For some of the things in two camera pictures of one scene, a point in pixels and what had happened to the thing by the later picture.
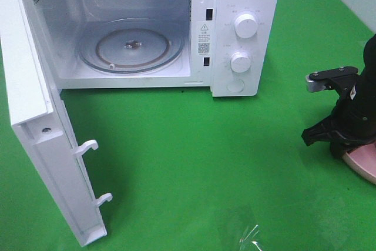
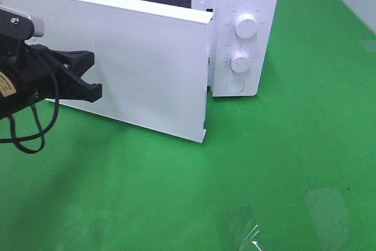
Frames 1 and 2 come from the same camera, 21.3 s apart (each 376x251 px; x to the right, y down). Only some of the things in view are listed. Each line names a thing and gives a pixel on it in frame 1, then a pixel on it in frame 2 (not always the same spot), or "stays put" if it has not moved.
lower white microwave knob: [240, 62] stays put
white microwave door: [37, 112] -> [152, 60]
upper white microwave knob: [245, 26] stays put
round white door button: [235, 85] stays put
